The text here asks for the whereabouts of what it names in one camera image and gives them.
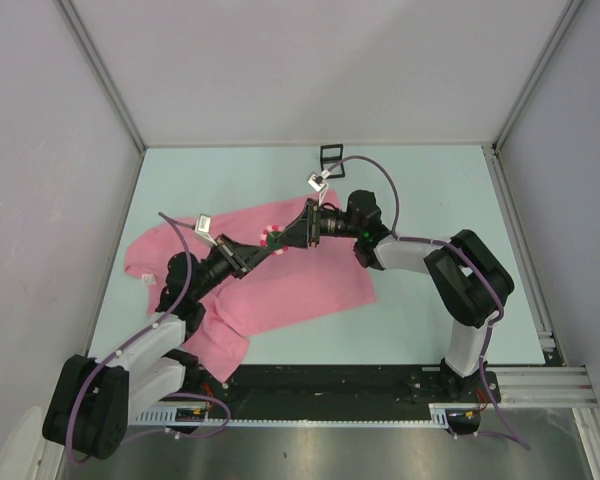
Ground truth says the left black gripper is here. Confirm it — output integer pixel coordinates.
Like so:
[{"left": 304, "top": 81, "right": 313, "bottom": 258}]
[{"left": 191, "top": 233, "right": 273, "bottom": 301}]

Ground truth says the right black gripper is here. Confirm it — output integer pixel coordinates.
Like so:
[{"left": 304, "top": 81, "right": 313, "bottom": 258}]
[{"left": 273, "top": 199, "right": 362, "bottom": 250}]

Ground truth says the plush flower brooch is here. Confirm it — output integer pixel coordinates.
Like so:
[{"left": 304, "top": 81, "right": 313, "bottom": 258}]
[{"left": 260, "top": 225, "right": 288, "bottom": 255}]

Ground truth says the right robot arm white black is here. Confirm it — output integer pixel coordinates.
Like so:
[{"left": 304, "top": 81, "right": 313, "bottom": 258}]
[{"left": 265, "top": 190, "right": 515, "bottom": 401}]

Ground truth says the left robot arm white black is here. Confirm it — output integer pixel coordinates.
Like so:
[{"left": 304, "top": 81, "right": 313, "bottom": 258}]
[{"left": 42, "top": 235, "right": 274, "bottom": 460}]

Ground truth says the white garment label tag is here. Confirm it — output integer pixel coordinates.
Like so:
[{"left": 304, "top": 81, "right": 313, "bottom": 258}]
[{"left": 141, "top": 274, "right": 155, "bottom": 286}]

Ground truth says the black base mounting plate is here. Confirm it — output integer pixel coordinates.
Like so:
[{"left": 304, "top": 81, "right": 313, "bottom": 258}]
[{"left": 183, "top": 364, "right": 501, "bottom": 422}]

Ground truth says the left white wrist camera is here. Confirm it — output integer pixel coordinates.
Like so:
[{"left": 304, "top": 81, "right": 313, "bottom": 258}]
[{"left": 194, "top": 214, "right": 217, "bottom": 248}]

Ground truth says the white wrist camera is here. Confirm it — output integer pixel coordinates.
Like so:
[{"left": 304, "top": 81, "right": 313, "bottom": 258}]
[
  {"left": 307, "top": 172, "right": 329, "bottom": 192},
  {"left": 194, "top": 214, "right": 217, "bottom": 248}
]

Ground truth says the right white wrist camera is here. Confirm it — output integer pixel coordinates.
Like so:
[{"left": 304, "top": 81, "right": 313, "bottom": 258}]
[{"left": 307, "top": 172, "right": 329, "bottom": 192}]

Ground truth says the white slotted cable duct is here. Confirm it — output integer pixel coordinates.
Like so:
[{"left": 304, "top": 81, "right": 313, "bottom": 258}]
[{"left": 129, "top": 403, "right": 481, "bottom": 429}]

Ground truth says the right aluminium frame rail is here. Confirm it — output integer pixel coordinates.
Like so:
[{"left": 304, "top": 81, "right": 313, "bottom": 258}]
[{"left": 481, "top": 144, "right": 560, "bottom": 354}]

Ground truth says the aluminium frame rail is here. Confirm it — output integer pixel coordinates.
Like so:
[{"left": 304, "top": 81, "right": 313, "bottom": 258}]
[
  {"left": 52, "top": 365, "right": 594, "bottom": 405},
  {"left": 481, "top": 144, "right": 560, "bottom": 354}
]

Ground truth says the left corner aluminium post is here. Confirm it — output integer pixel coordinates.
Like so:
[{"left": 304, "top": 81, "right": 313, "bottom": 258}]
[{"left": 53, "top": 0, "right": 147, "bottom": 155}]

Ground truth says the corner aluminium post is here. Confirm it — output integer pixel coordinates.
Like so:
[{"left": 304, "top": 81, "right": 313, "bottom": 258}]
[
  {"left": 491, "top": 0, "right": 588, "bottom": 152},
  {"left": 53, "top": 0, "right": 147, "bottom": 155}
]

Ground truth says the front aluminium frame rail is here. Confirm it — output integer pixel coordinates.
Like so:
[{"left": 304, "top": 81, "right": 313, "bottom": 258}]
[{"left": 52, "top": 365, "right": 594, "bottom": 405}]

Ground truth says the right corner aluminium post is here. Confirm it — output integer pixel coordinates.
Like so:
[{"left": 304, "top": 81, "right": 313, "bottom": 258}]
[{"left": 491, "top": 0, "right": 588, "bottom": 152}]

